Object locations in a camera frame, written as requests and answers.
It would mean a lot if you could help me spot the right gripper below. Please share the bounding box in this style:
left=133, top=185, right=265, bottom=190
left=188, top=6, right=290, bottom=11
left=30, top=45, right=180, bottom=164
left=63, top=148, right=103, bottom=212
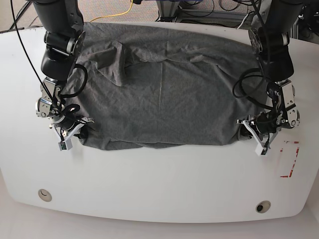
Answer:
left=49, top=116, right=94, bottom=143

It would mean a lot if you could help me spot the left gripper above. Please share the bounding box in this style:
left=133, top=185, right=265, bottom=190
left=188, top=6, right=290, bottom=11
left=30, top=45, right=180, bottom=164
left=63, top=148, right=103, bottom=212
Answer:
left=237, top=112, right=284, bottom=149

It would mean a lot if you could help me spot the grey t-shirt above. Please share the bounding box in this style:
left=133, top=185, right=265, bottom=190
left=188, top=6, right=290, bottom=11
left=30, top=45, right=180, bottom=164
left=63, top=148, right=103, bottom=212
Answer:
left=67, top=23, right=261, bottom=150

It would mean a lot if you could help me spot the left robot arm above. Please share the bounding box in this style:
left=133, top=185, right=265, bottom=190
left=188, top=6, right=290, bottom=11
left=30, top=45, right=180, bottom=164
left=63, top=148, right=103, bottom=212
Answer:
left=232, top=0, right=305, bottom=155

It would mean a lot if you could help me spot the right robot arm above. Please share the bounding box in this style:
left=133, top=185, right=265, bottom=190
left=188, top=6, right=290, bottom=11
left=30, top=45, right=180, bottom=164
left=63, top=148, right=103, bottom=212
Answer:
left=27, top=0, right=92, bottom=150

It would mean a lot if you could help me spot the red tape rectangle marking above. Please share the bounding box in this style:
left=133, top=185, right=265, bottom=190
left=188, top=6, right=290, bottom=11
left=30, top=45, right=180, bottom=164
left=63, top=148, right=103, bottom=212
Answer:
left=277, top=141, right=300, bottom=178

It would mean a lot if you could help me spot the left table grommet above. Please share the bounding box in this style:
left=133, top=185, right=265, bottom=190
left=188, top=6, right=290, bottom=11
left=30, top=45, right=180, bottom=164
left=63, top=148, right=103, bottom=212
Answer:
left=38, top=189, right=52, bottom=202

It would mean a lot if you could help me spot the table grommet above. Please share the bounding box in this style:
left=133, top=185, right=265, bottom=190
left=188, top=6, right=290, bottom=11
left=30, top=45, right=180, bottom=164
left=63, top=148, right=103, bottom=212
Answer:
left=38, top=189, right=52, bottom=202
left=256, top=201, right=271, bottom=214

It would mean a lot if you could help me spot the right table grommet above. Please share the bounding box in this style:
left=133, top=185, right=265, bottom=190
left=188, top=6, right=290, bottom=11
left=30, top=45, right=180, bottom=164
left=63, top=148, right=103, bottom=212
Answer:
left=256, top=201, right=271, bottom=214

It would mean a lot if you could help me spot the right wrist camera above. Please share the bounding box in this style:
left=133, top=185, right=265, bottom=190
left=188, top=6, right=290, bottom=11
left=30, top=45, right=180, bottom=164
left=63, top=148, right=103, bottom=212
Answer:
left=58, top=139, right=73, bottom=151

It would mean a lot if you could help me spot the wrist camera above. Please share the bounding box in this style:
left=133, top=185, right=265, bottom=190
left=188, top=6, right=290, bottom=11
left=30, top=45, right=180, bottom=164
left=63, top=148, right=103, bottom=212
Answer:
left=58, top=139, right=73, bottom=151
left=255, top=144, right=269, bottom=156

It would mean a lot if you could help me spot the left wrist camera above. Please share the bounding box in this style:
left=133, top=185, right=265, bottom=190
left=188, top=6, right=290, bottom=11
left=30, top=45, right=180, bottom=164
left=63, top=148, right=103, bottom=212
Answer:
left=255, top=144, right=269, bottom=156

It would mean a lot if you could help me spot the yellow cable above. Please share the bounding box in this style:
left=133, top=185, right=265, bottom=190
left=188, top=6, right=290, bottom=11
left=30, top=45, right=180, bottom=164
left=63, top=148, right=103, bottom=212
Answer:
left=89, top=0, right=133, bottom=22

